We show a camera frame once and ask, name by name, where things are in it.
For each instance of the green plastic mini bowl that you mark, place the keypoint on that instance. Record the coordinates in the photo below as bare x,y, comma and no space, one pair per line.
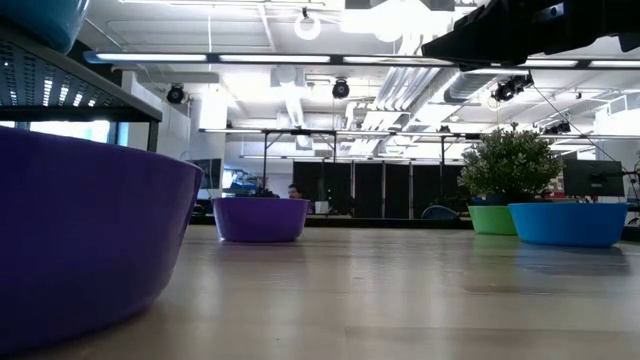
489,221

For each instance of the blue plastic mini bowl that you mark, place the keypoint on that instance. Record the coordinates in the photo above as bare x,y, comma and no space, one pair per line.
45,20
568,225

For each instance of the purple plastic mini bowl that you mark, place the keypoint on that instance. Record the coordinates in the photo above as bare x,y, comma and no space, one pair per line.
259,220
90,240

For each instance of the black hanging ceiling spotlight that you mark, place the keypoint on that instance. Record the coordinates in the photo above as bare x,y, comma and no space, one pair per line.
510,87
175,94
340,89

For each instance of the small potted green plant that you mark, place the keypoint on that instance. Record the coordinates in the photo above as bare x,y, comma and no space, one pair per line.
507,160

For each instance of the dark office chair back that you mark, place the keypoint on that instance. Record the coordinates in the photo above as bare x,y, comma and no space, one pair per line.
440,212

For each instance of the dark computer monitor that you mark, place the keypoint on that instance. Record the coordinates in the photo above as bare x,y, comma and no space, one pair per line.
593,177
210,172

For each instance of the black room divider panels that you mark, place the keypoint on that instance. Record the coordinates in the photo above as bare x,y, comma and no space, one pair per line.
380,187

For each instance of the long ceiling light bar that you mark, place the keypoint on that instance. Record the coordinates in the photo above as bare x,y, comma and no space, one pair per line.
275,58

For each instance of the person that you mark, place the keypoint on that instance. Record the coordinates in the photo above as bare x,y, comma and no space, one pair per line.
295,191

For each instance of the black perforated metal tray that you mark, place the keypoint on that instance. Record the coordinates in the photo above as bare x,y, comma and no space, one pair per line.
75,85

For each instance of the silver ventilation duct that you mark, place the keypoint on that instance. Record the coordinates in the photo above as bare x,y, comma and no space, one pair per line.
465,85

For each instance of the distant black metal frame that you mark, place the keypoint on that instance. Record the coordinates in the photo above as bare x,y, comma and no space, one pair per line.
300,131

